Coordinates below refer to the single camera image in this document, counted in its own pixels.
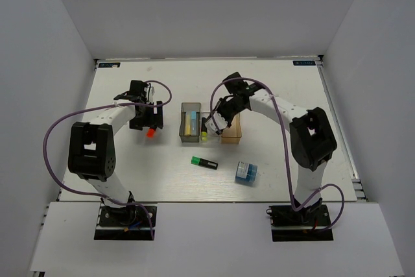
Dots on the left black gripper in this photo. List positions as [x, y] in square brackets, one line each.
[155, 119]

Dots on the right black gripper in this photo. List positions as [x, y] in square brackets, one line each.
[221, 102]

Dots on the orange cap highlighter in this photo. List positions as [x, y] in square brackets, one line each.
[152, 126]

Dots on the blue eraser stick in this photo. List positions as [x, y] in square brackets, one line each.
[194, 123]

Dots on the yellow cap highlighter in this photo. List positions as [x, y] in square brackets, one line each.
[203, 130]

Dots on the cream eraser stick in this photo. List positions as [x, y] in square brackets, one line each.
[187, 126]

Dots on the green cap highlighter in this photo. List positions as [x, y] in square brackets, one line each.
[204, 163]

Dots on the blue staple box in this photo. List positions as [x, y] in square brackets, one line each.
[245, 173]

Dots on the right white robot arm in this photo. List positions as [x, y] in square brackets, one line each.
[308, 139]

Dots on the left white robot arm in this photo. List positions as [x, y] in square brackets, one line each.
[92, 155]

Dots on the orange translucent plastic bin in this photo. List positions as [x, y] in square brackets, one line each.
[233, 134]

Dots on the clear plastic bin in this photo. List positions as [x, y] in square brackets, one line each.
[212, 137]

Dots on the dark grey plastic bin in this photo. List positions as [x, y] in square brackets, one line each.
[188, 107]

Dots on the left blue table label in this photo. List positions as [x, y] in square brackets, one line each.
[109, 64]

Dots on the blue table label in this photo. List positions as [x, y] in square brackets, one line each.
[303, 62]
[109, 64]

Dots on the right blue table label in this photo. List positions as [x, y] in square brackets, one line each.
[303, 62]

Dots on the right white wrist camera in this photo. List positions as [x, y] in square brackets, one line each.
[216, 124]

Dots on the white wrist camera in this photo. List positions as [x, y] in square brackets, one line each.
[150, 94]
[216, 124]

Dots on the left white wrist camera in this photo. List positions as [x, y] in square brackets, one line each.
[150, 94]

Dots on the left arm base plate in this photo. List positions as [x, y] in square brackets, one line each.
[125, 224]

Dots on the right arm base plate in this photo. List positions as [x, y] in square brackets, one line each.
[290, 226]

